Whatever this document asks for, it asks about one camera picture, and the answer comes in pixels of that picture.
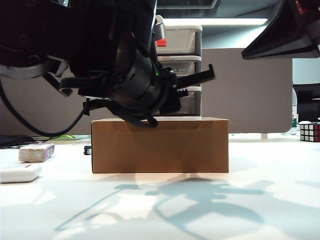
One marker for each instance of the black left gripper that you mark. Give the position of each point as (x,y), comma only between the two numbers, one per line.
(171,100)

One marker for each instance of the white earphone case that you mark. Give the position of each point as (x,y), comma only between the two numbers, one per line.
(20,173)

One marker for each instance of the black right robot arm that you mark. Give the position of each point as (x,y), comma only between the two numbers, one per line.
(287,30)

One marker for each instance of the grey desk partition panel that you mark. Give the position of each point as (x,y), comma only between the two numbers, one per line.
(250,95)

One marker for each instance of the long ceiling light strip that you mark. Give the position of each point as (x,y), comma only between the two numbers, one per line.
(215,21)

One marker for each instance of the brown cardboard box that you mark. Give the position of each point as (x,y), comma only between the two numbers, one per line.
(160,147)

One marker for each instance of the clear tape roll black dispenser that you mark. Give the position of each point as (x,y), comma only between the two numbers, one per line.
(88,150)

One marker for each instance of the rubik's cube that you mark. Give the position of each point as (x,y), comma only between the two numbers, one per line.
(310,132)

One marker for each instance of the bright green object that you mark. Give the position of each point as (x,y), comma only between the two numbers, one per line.
(68,137)

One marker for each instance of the white purple eraser block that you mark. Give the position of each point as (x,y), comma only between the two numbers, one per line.
(35,152)

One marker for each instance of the flat black bag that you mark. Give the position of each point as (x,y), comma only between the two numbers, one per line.
(12,139)

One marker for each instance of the white plastic drawer cabinet frame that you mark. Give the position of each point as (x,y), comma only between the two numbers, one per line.
(198,75)

